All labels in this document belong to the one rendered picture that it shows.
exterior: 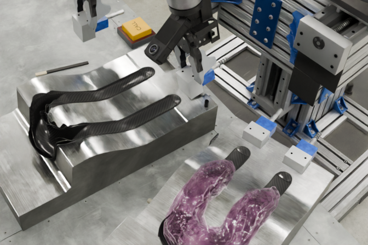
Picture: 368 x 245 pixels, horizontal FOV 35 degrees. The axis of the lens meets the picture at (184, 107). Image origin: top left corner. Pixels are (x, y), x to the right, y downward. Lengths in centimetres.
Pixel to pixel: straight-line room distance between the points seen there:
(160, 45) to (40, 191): 39
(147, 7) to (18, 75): 153
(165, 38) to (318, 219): 51
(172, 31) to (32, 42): 54
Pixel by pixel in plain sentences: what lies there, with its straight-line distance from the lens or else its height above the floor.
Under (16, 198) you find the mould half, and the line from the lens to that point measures 124.
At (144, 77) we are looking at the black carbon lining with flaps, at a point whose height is 88.
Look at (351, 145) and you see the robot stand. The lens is 224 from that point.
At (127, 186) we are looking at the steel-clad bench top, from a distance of 130.
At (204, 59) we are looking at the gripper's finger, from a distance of 128.
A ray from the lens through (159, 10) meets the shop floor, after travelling 297.
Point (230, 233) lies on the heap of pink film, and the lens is 114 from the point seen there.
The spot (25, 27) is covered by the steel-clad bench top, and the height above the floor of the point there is 80.
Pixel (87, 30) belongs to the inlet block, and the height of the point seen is 94.
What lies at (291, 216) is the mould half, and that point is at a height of 88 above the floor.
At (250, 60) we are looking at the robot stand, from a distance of 245.
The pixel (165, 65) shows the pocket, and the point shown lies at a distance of 145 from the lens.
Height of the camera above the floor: 188
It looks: 49 degrees down
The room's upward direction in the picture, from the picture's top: 5 degrees clockwise
